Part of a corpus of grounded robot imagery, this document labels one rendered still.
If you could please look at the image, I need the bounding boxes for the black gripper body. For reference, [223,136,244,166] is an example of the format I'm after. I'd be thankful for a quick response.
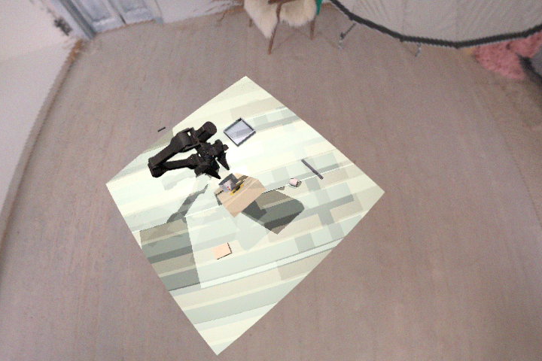
[194,142,229,175]

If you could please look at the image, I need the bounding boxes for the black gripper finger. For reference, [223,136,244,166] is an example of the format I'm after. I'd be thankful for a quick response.
[216,152,230,171]
[202,165,221,180]

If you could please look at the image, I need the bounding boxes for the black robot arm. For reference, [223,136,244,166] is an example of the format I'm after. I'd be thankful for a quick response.
[148,121,223,178]

